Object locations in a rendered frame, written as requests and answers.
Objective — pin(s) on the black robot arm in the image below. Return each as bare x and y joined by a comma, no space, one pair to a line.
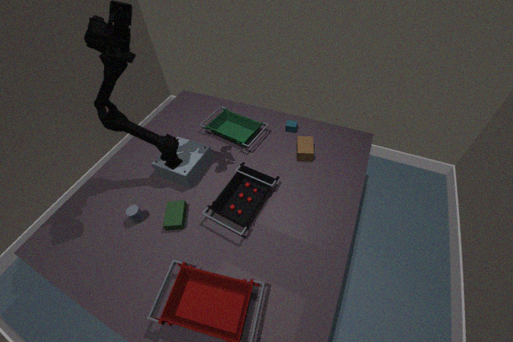
114,120

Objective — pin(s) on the green rectangular block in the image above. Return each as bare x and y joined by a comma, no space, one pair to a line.
175,215

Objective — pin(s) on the small teal cube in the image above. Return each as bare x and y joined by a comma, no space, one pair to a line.
291,126

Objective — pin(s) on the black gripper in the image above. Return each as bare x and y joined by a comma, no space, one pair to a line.
119,33

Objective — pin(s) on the dark grey cylinder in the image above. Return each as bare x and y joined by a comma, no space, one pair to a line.
135,214

